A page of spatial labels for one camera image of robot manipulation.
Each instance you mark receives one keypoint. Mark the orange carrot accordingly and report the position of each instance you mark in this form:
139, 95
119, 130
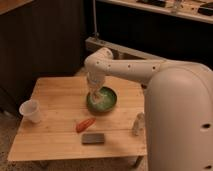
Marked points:
80, 127

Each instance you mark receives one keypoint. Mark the small white bottle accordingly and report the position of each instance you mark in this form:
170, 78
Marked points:
138, 124

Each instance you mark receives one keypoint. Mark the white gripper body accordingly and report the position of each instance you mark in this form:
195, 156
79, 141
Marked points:
94, 85

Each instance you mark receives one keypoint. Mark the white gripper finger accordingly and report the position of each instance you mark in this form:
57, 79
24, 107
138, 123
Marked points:
100, 97
94, 98

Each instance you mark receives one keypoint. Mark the metal frame beam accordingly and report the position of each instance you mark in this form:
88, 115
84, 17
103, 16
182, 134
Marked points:
120, 52

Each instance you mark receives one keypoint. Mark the clear plastic cup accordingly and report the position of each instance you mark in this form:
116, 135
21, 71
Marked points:
30, 110

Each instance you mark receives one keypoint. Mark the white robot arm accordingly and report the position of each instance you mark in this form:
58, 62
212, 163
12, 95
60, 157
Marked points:
178, 107

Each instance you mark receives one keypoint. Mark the green ceramic bowl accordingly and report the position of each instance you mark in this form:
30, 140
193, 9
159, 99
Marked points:
106, 104

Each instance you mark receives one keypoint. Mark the background workbench shelf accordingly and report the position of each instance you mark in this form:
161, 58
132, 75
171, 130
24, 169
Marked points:
186, 9

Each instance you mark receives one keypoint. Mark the wooden table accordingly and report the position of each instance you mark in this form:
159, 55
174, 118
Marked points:
63, 104

